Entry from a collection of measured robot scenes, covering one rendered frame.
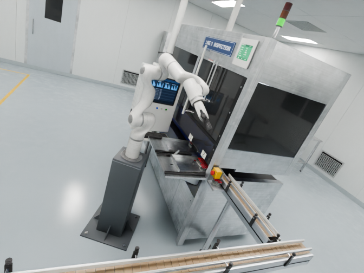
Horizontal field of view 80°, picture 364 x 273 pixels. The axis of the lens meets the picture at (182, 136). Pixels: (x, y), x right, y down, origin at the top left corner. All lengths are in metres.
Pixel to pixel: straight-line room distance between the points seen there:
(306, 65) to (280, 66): 0.25
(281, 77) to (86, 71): 5.95
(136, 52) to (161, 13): 1.31
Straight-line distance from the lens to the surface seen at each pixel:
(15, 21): 7.14
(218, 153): 1.88
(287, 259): 1.64
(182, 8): 2.54
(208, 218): 2.40
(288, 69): 1.91
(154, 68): 1.66
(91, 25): 6.90
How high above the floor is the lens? 1.88
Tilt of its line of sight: 22 degrees down
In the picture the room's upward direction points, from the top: 20 degrees clockwise
